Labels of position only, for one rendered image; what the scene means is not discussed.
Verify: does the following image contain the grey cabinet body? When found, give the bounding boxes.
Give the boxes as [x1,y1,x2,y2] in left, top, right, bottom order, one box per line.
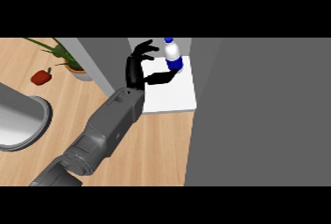
[56,37,192,98]

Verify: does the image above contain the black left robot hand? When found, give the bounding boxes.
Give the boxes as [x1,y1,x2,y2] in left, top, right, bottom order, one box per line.
[124,38,181,92]

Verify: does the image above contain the grey rounded sink basin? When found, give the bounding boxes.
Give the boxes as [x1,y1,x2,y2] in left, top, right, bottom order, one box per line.
[0,82,54,152]

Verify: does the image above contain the large dark grey cabinet door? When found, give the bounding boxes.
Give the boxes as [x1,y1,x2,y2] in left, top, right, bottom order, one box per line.
[183,37,331,187]

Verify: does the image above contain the water bottle with blue label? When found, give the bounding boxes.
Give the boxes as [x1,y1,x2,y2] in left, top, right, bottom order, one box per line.
[161,37,184,73]

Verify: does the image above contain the green potted plant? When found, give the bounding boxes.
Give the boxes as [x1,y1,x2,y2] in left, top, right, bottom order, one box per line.
[23,37,94,82]

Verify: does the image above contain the red bell pepper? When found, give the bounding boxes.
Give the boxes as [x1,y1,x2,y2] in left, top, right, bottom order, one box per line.
[29,66,54,87]

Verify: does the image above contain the white cabinet shelf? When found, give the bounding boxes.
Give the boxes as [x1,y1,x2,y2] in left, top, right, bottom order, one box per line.
[139,55,199,116]

